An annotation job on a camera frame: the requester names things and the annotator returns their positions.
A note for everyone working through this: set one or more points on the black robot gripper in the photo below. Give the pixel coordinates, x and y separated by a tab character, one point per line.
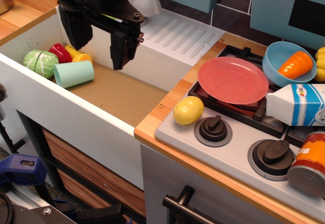
117	17

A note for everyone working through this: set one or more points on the yellow toy potato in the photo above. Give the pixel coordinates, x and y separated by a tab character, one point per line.
188	110

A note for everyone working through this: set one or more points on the pink plastic plate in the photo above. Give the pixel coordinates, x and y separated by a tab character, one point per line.
233	80

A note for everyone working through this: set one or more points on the orange toy fruit slice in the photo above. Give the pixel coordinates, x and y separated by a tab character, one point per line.
82	57

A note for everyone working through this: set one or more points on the yellow toy corn piece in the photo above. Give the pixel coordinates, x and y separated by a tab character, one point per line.
73	53

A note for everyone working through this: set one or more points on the red toy pepper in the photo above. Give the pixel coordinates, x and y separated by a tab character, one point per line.
62	54

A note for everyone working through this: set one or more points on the mint green plastic cup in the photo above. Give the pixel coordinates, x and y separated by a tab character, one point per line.
73	73

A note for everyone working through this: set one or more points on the green toy cabbage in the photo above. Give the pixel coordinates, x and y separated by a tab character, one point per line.
41	62

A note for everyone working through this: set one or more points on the white toy sink basin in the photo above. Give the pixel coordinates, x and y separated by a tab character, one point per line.
98	117

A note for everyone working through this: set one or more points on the small metal pot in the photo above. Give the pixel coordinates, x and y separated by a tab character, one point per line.
6	5

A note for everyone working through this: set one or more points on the wooden drawer cabinet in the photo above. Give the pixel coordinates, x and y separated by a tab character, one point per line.
81	177

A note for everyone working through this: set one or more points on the left black stove knob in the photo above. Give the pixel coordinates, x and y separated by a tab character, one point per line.
213	131

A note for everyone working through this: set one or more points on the black stove knob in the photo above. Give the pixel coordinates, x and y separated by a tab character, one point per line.
213	131
271	159

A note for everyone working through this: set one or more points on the blue clamp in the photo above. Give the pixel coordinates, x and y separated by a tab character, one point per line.
21	169

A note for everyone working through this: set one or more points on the blue plastic bowl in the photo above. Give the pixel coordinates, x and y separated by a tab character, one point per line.
277	54

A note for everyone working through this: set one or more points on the orange toy carrot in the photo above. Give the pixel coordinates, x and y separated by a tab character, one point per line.
296	65

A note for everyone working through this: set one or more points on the white blue milk carton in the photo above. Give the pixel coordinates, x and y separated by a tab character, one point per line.
297	105

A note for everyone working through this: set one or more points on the right black stove knob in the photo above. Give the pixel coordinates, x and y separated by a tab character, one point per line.
271	159

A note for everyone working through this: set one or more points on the yellow toy bell pepper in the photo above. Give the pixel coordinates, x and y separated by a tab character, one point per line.
320	63

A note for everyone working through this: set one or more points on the orange toy soup can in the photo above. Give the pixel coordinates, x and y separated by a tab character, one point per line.
306	174

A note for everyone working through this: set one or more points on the black oven door handle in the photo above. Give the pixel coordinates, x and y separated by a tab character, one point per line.
181	212

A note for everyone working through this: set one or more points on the teal wall cabinet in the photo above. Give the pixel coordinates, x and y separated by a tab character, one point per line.
262	21

